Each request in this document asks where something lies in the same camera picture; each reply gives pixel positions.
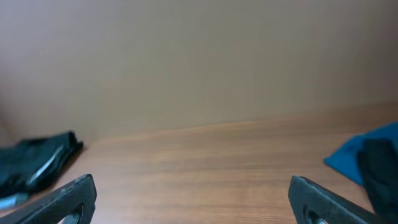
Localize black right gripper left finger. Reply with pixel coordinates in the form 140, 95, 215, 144
1, 174, 97, 224

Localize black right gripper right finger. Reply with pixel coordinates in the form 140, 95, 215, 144
288, 175, 386, 224

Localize black shorts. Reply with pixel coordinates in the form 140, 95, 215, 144
1, 131, 84, 198

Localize light blue denim shorts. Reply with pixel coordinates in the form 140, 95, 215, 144
0, 193, 30, 210

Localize blue garment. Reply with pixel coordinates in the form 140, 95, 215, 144
323, 121, 397, 186

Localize dark navy garment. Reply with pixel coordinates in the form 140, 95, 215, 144
358, 139, 397, 223

